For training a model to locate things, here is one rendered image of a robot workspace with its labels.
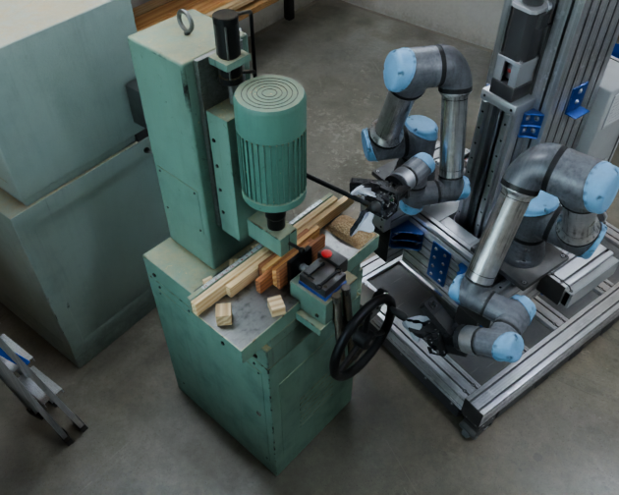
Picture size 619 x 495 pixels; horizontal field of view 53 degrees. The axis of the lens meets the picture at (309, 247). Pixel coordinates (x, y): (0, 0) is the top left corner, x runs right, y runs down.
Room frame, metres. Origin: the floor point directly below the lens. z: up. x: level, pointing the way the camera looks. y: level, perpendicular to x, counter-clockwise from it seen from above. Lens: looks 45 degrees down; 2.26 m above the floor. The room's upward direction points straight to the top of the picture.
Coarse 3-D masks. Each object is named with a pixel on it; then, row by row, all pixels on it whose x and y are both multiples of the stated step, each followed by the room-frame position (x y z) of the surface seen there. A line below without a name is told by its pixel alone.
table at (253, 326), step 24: (336, 216) 1.48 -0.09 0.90; (336, 240) 1.37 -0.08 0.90; (288, 288) 1.17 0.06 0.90; (192, 312) 1.08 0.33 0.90; (240, 312) 1.08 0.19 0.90; (264, 312) 1.08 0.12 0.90; (288, 312) 1.09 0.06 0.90; (216, 336) 1.02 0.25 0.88; (240, 336) 1.00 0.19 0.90; (264, 336) 1.02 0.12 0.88; (240, 360) 0.96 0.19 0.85
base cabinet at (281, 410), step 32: (160, 288) 1.35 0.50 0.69; (160, 320) 1.40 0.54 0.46; (192, 352) 1.28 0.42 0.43; (224, 352) 1.15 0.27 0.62; (288, 352) 1.09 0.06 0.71; (320, 352) 1.19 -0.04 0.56; (192, 384) 1.32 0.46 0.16; (224, 384) 1.17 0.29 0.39; (256, 384) 1.05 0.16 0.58; (288, 384) 1.07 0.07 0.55; (320, 384) 1.19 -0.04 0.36; (352, 384) 1.34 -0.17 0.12; (224, 416) 1.20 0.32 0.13; (256, 416) 1.07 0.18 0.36; (288, 416) 1.07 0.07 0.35; (320, 416) 1.20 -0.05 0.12; (256, 448) 1.08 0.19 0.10; (288, 448) 1.06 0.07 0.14
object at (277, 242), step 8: (256, 216) 1.33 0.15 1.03; (264, 216) 1.33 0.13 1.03; (248, 224) 1.32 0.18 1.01; (256, 224) 1.30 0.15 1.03; (264, 224) 1.30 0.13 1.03; (288, 224) 1.30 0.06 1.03; (256, 232) 1.30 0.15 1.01; (264, 232) 1.27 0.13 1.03; (272, 232) 1.27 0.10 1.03; (280, 232) 1.27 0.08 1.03; (288, 232) 1.27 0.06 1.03; (296, 232) 1.28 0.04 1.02; (256, 240) 1.30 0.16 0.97; (264, 240) 1.28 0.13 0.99; (272, 240) 1.25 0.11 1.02; (280, 240) 1.24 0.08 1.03; (288, 240) 1.26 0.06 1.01; (296, 240) 1.28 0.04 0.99; (272, 248) 1.26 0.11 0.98; (280, 248) 1.23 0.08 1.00; (288, 248) 1.26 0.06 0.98; (280, 256) 1.24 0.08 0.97
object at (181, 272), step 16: (144, 256) 1.40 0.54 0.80; (160, 256) 1.39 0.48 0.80; (176, 256) 1.39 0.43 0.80; (192, 256) 1.39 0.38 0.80; (240, 256) 1.39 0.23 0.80; (160, 272) 1.34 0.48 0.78; (176, 272) 1.33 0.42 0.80; (192, 272) 1.33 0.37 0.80; (208, 272) 1.33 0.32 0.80; (176, 288) 1.29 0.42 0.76; (192, 288) 1.26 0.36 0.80; (288, 336) 1.08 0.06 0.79; (304, 336) 1.13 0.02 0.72; (256, 352) 1.05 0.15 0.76; (272, 352) 1.04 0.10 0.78
